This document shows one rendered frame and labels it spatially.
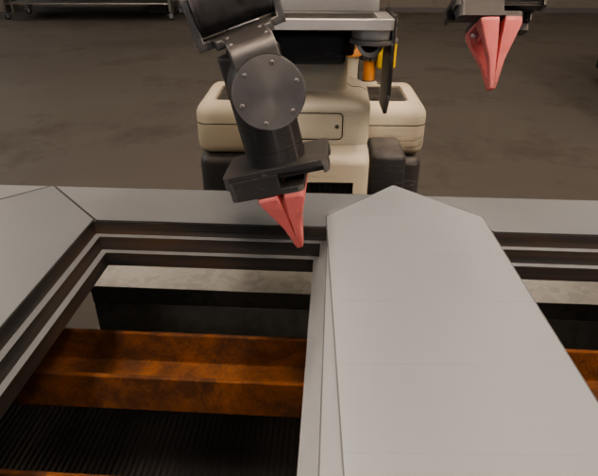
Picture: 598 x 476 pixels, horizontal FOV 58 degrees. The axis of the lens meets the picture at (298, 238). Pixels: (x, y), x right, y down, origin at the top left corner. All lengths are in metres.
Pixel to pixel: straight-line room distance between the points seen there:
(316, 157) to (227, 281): 0.38
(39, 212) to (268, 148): 0.31
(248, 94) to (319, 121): 0.59
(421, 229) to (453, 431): 0.28
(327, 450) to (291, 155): 0.27
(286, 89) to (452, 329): 0.23
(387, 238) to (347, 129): 0.46
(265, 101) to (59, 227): 0.32
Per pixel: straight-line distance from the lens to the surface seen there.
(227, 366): 0.69
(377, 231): 0.59
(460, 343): 0.45
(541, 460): 0.39
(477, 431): 0.39
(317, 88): 1.02
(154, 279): 0.87
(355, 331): 0.45
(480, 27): 0.68
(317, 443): 0.39
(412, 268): 0.53
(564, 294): 0.90
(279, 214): 0.53
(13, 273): 0.58
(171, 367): 0.70
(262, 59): 0.42
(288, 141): 0.51
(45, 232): 0.65
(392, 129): 1.29
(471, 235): 0.61
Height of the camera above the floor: 1.15
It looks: 29 degrees down
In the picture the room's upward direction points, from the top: straight up
